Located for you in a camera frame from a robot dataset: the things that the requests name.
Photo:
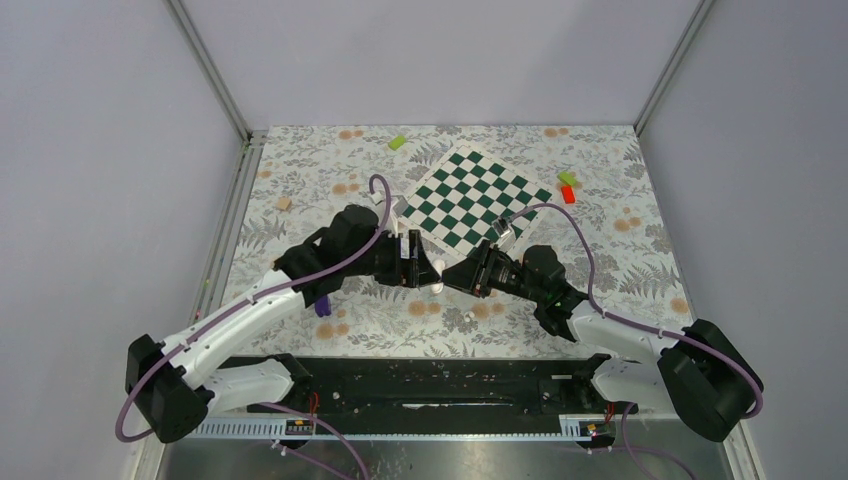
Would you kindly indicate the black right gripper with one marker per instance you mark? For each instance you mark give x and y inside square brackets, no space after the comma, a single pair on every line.
[474,274]

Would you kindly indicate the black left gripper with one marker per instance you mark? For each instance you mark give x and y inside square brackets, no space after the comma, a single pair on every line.
[415,271]

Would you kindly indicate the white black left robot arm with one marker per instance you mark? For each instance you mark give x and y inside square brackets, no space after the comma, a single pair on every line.
[173,384]

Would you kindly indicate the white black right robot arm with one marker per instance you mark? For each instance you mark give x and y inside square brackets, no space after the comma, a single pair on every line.
[697,373]

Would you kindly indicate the green white chessboard mat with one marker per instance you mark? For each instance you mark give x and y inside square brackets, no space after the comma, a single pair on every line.
[453,193]

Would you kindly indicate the purple block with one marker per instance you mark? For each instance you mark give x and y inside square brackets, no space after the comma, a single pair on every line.
[322,307]

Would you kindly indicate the red block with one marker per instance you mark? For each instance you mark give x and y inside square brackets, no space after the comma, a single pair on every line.
[568,194]

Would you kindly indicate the lime green block far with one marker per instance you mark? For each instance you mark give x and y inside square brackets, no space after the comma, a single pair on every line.
[396,143]

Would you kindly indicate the lime green block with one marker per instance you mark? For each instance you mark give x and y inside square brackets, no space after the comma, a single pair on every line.
[566,178]
[396,143]

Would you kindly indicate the lime green block right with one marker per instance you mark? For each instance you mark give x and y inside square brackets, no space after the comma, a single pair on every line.
[566,178]

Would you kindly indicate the floral patterned table mat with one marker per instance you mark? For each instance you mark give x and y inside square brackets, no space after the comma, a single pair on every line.
[612,240]

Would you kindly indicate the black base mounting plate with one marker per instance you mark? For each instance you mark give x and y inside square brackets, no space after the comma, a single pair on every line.
[479,395]

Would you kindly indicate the small wooden cube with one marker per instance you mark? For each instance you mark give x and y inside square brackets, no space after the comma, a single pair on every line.
[283,204]

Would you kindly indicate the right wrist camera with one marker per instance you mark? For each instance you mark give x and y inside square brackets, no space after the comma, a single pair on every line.
[506,235]

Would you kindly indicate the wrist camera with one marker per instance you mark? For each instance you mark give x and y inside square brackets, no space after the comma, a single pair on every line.
[398,206]
[506,235]

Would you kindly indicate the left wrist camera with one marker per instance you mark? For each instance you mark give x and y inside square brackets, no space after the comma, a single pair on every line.
[398,206]

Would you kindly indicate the white slotted cable duct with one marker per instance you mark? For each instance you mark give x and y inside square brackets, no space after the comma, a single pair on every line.
[290,428]

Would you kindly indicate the left aluminium frame post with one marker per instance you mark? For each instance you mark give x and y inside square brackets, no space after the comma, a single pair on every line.
[187,28]

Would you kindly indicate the aluminium frame post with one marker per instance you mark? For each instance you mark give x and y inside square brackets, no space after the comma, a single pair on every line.
[187,28]
[685,42]

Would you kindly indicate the right aluminium frame post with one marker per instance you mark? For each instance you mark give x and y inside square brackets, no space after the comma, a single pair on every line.
[685,42]

